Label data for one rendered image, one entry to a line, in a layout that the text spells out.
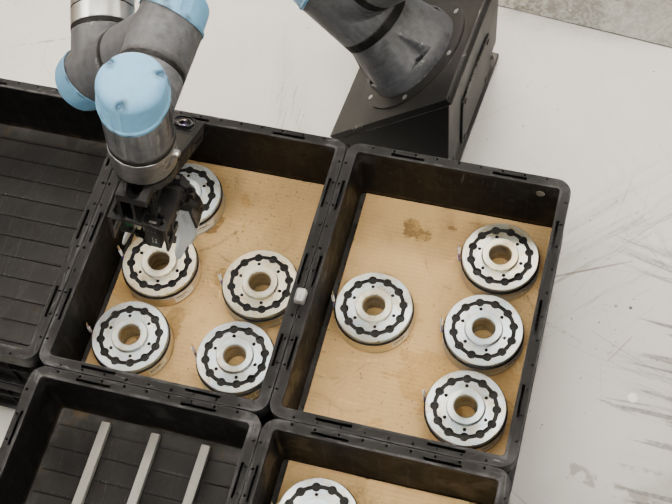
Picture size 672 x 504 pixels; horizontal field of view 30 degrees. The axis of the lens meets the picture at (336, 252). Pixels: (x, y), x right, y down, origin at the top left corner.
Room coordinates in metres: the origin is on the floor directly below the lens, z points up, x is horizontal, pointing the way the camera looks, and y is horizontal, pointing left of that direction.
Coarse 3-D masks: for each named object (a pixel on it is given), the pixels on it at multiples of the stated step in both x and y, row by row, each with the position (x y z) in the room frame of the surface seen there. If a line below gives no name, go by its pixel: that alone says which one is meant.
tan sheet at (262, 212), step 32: (192, 160) 1.01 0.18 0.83; (224, 192) 0.95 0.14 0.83; (256, 192) 0.94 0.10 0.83; (288, 192) 0.93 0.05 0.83; (320, 192) 0.92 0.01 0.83; (224, 224) 0.89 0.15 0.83; (256, 224) 0.89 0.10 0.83; (288, 224) 0.88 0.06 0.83; (224, 256) 0.84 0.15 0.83; (288, 256) 0.83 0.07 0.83; (128, 288) 0.82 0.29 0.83; (256, 288) 0.79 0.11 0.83; (192, 320) 0.75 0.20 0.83; (224, 320) 0.75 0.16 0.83; (192, 352) 0.71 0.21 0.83; (192, 384) 0.66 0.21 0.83
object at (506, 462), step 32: (352, 160) 0.90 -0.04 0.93; (416, 160) 0.89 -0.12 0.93; (448, 160) 0.88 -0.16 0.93; (320, 256) 0.77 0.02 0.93; (544, 288) 0.68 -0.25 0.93; (544, 320) 0.63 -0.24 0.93; (288, 352) 0.64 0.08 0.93; (288, 416) 0.56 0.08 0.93; (320, 416) 0.55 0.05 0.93; (512, 416) 0.52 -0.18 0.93; (416, 448) 0.50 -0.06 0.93; (512, 448) 0.48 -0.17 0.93
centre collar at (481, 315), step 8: (480, 312) 0.69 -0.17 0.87; (488, 312) 0.68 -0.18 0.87; (472, 320) 0.68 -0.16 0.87; (488, 320) 0.68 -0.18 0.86; (496, 320) 0.67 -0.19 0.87; (464, 328) 0.67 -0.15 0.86; (496, 328) 0.66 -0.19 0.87; (472, 336) 0.65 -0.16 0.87; (496, 336) 0.65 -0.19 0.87; (480, 344) 0.64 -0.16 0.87; (488, 344) 0.64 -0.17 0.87
